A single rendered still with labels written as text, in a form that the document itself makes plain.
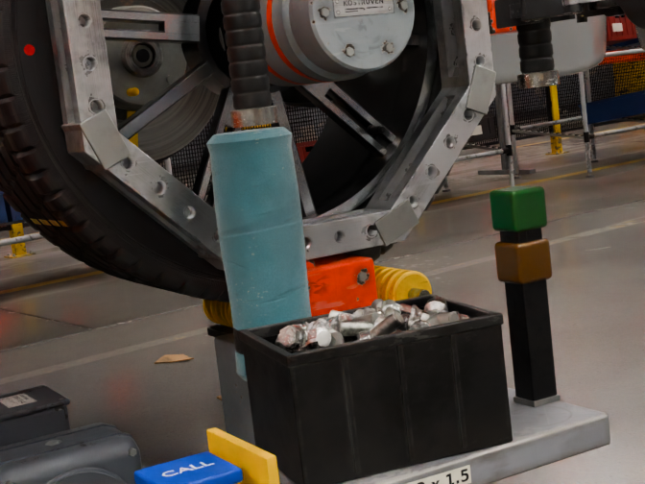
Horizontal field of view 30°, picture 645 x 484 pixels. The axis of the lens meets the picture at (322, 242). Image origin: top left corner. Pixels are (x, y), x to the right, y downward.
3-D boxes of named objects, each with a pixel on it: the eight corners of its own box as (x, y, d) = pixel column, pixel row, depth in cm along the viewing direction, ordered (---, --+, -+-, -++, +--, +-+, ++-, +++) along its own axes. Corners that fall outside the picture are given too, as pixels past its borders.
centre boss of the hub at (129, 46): (153, 84, 181) (164, 43, 182) (157, 83, 180) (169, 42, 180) (114, 69, 178) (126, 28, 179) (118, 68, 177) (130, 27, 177)
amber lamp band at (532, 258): (528, 275, 119) (524, 234, 118) (555, 278, 115) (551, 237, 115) (495, 282, 117) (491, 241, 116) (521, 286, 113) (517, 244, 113)
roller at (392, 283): (327, 292, 173) (322, 253, 172) (446, 315, 147) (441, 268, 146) (293, 300, 170) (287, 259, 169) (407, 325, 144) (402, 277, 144)
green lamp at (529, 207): (523, 225, 118) (519, 184, 117) (550, 227, 114) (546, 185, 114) (490, 231, 116) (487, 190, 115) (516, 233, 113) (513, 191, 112)
